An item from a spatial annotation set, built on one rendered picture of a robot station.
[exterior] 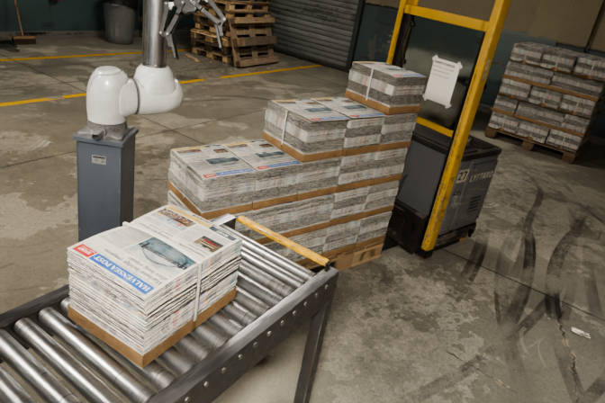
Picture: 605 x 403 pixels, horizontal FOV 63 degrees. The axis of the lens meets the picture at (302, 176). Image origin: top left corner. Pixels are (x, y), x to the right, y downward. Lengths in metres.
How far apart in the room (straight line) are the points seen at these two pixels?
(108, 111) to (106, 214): 0.47
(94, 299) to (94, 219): 0.99
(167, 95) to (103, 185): 0.47
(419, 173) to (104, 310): 2.72
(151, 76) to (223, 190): 0.61
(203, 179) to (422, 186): 1.88
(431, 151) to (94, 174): 2.28
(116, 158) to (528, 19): 7.41
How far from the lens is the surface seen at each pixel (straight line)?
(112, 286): 1.30
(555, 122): 7.11
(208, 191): 2.31
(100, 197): 2.30
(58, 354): 1.44
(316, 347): 1.97
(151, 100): 2.19
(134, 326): 1.32
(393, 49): 3.59
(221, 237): 1.45
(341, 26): 9.82
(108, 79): 2.13
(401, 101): 2.97
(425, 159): 3.64
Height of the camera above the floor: 1.79
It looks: 23 degrees down
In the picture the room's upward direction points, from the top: 10 degrees clockwise
